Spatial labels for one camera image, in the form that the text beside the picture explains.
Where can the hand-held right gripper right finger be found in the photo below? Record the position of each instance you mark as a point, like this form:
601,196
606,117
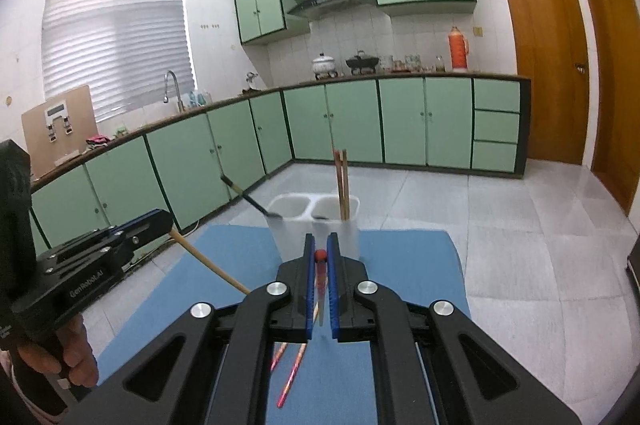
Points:
336,305

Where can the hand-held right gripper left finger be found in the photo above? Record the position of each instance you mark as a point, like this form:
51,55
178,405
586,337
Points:
309,300

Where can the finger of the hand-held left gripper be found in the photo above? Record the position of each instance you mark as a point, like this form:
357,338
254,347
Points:
150,232
130,225

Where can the red chopstick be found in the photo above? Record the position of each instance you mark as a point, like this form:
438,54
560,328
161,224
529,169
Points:
279,357
292,375
320,270

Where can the white utensil holder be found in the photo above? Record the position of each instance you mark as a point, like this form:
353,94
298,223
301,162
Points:
350,245

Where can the wooden chopstick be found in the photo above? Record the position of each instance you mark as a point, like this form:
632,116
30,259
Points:
336,185
344,185

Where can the person's left hand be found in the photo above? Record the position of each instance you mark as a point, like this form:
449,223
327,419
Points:
82,360

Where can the blue table mat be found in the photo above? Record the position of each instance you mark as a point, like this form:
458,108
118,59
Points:
400,265

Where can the red cloth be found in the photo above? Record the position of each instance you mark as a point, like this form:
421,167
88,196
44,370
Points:
97,141

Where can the wooden board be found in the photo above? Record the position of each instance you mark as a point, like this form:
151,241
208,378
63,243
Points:
35,140

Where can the clear plastic bottle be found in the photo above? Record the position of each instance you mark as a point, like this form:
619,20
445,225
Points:
205,99
192,100

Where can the steel kitchen faucet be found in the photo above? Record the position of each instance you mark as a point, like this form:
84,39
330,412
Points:
172,77

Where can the white window blinds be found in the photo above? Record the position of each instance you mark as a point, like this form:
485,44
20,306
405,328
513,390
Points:
115,45

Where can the green base kitchen cabinet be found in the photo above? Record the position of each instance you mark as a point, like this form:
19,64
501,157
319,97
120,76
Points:
350,120

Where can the green cabinet drawer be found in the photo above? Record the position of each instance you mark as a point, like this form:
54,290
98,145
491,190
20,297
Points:
494,156
495,126
496,95

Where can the white cooking pot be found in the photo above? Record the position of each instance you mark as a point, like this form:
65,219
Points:
324,65

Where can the black wok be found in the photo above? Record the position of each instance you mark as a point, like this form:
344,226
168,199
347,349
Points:
361,62

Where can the glass jar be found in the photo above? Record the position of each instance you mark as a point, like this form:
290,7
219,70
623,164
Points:
439,65

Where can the orange thermos flask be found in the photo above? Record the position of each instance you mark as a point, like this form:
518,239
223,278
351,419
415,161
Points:
458,50

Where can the black range hood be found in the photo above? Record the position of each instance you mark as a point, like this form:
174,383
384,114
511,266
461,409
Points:
330,2

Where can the black cabinet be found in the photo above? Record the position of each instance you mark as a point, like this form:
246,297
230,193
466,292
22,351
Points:
635,265

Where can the brown wooden door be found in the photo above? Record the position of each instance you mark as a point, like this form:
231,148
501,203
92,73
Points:
617,80
542,60

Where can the wall outlet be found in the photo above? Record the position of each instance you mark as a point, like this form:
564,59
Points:
477,31

